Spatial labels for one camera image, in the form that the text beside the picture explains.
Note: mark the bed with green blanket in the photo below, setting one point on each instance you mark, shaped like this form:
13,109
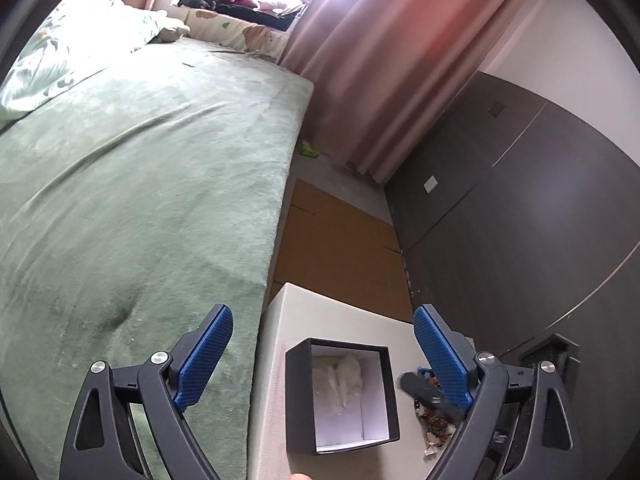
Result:
150,185

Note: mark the floral printed cushion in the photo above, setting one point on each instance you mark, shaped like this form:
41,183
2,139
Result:
235,30

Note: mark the floral light green quilt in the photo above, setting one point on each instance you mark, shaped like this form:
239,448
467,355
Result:
75,40

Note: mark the pile of clothes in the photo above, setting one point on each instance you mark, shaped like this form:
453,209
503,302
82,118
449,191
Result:
240,2

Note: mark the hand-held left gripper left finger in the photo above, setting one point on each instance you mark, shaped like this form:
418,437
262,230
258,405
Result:
205,355

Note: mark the white tissue paper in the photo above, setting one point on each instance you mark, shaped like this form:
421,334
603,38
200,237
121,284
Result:
345,380

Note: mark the small green floor item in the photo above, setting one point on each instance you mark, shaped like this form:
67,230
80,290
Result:
307,150

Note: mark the dark rectangular wardrobe plate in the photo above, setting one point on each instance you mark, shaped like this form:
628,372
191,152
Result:
497,107

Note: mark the dark grey wardrobe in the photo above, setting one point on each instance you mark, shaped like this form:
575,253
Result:
525,210

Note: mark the pink curtain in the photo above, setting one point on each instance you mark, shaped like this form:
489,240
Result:
390,60

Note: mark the white rectangular wardrobe plate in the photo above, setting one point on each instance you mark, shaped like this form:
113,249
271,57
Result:
430,183

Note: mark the pile of mixed jewelry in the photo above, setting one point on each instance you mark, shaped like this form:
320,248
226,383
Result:
437,435

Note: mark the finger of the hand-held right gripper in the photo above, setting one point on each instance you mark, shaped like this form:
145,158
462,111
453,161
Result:
420,387

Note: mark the flattened brown cardboard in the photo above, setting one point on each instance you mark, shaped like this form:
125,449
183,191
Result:
345,250

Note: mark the black jewelry box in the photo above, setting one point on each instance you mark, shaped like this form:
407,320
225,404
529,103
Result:
295,410

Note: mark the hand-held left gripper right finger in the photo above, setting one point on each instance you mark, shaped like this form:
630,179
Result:
445,360

